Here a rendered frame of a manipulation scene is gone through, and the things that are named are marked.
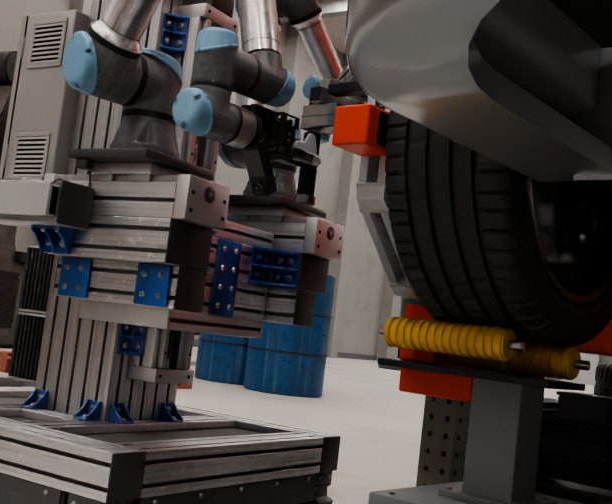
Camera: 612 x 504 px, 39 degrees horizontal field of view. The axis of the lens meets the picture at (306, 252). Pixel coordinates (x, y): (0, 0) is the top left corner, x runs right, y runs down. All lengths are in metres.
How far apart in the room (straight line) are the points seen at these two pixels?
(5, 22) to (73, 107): 10.05
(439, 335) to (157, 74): 0.82
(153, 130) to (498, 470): 0.97
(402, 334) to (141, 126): 0.71
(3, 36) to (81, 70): 10.48
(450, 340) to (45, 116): 1.24
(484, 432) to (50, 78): 1.40
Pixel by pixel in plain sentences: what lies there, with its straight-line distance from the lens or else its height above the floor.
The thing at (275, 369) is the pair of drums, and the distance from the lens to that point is 6.53.
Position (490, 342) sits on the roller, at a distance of 1.52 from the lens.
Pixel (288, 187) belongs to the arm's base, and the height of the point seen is 0.86.
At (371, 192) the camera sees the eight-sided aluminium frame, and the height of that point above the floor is 0.75.
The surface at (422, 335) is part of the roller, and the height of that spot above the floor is 0.51.
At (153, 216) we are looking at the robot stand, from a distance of 1.79.
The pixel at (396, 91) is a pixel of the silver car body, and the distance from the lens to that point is 0.90.
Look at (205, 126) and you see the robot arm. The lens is 1.54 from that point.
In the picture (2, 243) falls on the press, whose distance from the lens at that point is 8.40.
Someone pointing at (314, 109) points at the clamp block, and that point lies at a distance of 1.78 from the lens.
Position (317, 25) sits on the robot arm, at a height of 1.32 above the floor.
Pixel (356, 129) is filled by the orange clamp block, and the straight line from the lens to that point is 1.48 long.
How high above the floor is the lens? 0.49
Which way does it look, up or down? 5 degrees up
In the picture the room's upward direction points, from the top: 7 degrees clockwise
